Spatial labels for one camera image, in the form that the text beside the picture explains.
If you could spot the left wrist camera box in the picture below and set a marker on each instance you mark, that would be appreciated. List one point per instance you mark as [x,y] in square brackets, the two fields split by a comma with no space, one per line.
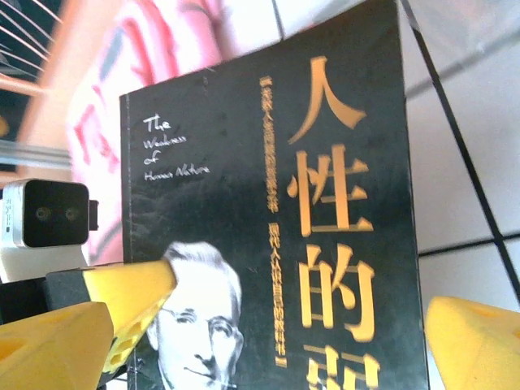
[53,211]

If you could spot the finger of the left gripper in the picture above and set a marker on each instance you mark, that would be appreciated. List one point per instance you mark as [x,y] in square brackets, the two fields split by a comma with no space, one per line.
[134,292]

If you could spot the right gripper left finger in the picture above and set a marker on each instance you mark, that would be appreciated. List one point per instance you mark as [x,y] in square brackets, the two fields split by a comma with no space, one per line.
[53,349]

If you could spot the pink backpack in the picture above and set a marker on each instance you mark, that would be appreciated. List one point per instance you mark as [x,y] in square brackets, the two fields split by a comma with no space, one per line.
[183,32]

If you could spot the black book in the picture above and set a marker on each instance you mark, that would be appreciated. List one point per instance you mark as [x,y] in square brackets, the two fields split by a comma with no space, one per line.
[243,203]

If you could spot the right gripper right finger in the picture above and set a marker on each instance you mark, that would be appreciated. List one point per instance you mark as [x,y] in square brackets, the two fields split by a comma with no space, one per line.
[479,349]

